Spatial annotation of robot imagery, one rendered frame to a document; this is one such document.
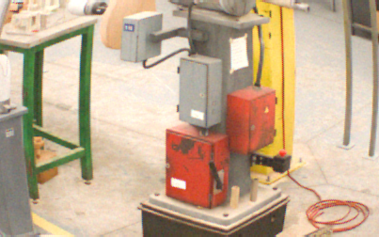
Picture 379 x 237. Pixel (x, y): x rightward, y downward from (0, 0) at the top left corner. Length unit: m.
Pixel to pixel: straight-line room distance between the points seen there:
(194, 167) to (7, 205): 1.00
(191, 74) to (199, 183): 0.45
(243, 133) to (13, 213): 1.22
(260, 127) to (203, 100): 0.27
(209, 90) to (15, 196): 1.10
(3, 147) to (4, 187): 0.22
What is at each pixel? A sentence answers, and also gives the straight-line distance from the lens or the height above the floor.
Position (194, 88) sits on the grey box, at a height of 0.81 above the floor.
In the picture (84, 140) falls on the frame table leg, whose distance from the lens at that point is 5.38.
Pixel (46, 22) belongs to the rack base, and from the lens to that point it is 5.09.
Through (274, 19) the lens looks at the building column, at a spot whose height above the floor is 0.90.
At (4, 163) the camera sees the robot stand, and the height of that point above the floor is 0.46.
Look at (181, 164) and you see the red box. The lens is 4.45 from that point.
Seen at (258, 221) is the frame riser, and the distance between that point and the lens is 4.59.
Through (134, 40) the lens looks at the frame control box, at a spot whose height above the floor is 1.02.
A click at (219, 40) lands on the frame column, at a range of 4.34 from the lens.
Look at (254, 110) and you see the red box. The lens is 4.34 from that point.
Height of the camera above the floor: 2.08
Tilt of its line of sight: 18 degrees down
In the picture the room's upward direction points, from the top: 1 degrees clockwise
